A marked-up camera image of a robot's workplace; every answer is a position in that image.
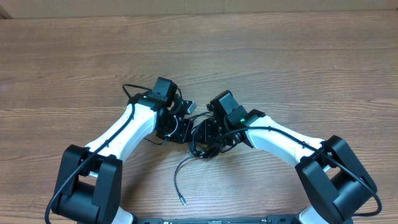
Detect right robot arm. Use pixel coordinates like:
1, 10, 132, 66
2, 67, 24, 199
190, 90, 382, 223

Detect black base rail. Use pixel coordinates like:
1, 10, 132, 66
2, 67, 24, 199
132, 214, 300, 224

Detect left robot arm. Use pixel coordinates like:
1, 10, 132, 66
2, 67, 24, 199
44, 77, 196, 224

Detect black usb cable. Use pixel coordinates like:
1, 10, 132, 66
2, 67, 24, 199
173, 110, 233, 207

